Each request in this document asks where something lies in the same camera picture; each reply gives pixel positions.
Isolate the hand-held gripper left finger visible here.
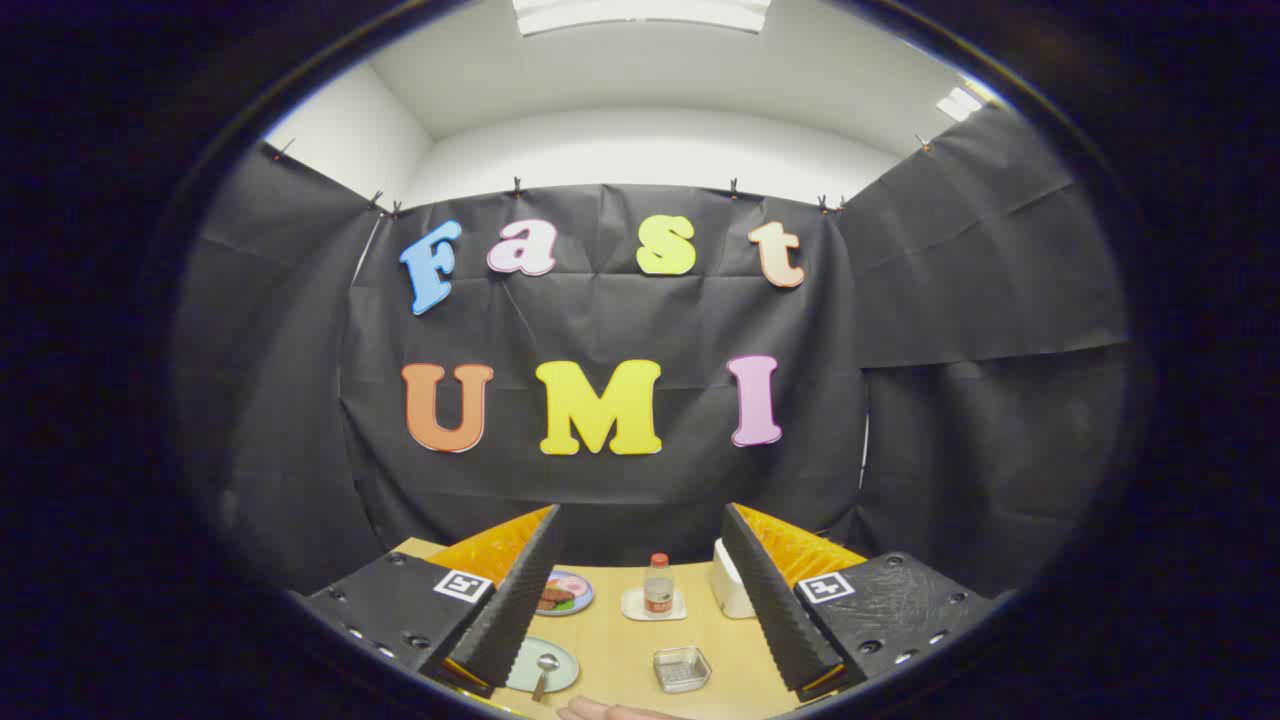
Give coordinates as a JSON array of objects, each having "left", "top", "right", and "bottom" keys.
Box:
[{"left": 300, "top": 503, "right": 563, "bottom": 699}]

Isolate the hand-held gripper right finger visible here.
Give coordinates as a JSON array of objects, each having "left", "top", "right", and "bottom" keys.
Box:
[{"left": 720, "top": 502, "right": 1001, "bottom": 701}]

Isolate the white toaster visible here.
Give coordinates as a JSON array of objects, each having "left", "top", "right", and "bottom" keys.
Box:
[{"left": 712, "top": 538, "right": 757, "bottom": 619}]

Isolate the pale green plate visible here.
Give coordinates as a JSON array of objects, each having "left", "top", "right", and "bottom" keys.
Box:
[{"left": 505, "top": 637, "right": 581, "bottom": 694}]

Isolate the blue plate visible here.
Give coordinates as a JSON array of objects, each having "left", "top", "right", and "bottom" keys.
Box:
[{"left": 535, "top": 569, "right": 595, "bottom": 617}]

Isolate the clear water bottle red cap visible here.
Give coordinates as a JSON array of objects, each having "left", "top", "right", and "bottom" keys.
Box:
[{"left": 643, "top": 553, "right": 675, "bottom": 617}]

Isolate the white square coaster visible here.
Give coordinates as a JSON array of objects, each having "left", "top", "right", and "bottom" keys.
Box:
[{"left": 620, "top": 587, "right": 689, "bottom": 623}]

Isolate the long ceiling light panel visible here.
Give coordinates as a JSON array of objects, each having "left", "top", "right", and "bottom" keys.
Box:
[{"left": 512, "top": 0, "right": 773, "bottom": 38}]

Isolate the metal wire basket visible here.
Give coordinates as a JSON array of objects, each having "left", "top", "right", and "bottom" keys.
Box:
[{"left": 653, "top": 646, "right": 712, "bottom": 694}]

